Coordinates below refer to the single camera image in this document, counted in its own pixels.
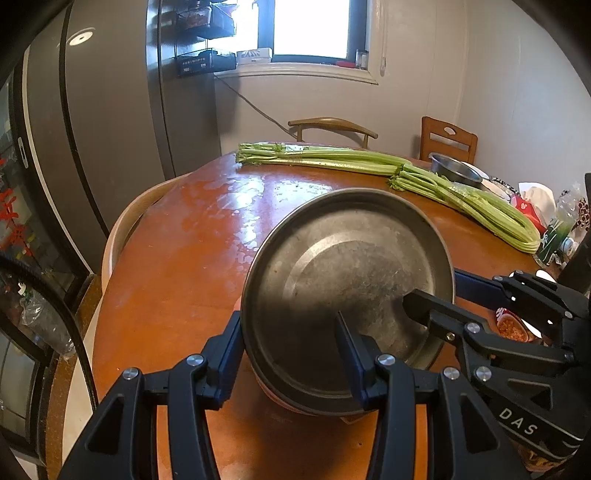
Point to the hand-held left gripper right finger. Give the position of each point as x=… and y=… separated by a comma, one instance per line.
x=356, y=367

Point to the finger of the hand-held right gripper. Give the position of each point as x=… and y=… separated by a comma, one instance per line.
x=443, y=314
x=480, y=288

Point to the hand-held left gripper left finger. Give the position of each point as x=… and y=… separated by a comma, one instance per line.
x=226, y=360

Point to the red patterned bowl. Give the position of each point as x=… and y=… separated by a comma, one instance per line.
x=510, y=328

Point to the pink bear-eared plate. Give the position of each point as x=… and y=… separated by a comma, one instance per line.
x=286, y=404

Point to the steel plate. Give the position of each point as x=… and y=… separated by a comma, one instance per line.
x=332, y=272

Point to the thick celery bunch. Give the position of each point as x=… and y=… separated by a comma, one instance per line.
x=485, y=212

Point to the clear bottle with green label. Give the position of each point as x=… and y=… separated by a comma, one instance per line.
x=551, y=240

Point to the red tissue pack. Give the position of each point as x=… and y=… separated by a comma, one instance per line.
x=531, y=207

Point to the black thermos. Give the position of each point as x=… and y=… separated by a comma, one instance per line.
x=579, y=263

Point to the steel pot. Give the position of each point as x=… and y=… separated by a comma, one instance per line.
x=455, y=171

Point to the orange wooden chair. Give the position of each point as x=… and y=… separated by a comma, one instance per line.
x=431, y=138

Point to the beige chair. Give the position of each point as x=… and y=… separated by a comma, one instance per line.
x=120, y=230

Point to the long celery bunch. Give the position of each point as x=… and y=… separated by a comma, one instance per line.
x=323, y=159

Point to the curved-back dark wooden chair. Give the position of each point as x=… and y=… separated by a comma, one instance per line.
x=332, y=122

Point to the glass door cabinet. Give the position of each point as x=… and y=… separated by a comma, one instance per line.
x=27, y=207

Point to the small jar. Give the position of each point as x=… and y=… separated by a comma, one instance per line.
x=362, y=59

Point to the grey refrigerator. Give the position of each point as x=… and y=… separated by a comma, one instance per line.
x=115, y=115

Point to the white cardboard box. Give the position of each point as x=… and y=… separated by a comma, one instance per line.
x=254, y=56

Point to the window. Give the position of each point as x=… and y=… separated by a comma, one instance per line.
x=309, y=27

